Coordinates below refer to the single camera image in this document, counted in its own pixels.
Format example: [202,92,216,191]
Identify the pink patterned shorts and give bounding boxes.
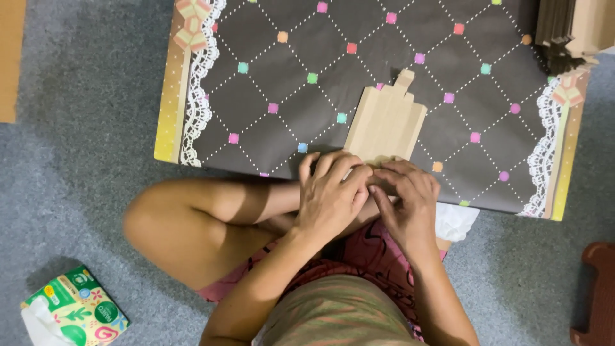
[196,218,448,343]

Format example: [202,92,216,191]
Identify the white tissue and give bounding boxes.
[435,202,481,242]

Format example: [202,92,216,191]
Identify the stack of brown paper bags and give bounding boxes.
[534,0,615,75]

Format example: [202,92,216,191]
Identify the brown cardboard piece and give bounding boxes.
[0,0,28,124]

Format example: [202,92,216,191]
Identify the person's right hand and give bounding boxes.
[368,160,441,253]

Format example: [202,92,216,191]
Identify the green floral tissue pack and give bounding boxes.
[20,265,130,346]

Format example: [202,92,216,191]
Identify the person's leg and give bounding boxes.
[122,177,385,291]

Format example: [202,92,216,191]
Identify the brown paper bag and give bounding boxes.
[342,69,428,169]

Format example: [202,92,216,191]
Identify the reddish brown stool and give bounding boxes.
[570,242,615,346]

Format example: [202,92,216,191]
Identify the dark dotted wrapping paper sheet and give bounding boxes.
[154,0,592,222]

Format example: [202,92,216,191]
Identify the person's left hand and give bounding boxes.
[293,151,374,242]

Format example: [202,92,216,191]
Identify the striped green pink shirt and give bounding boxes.
[251,274,428,346]

